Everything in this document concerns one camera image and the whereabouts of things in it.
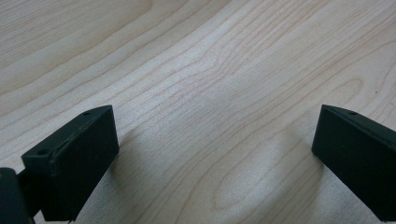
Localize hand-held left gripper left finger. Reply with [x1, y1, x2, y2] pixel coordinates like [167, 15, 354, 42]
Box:
[17, 105, 120, 223]

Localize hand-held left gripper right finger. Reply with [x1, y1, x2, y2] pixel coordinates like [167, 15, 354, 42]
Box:
[311, 104, 396, 223]

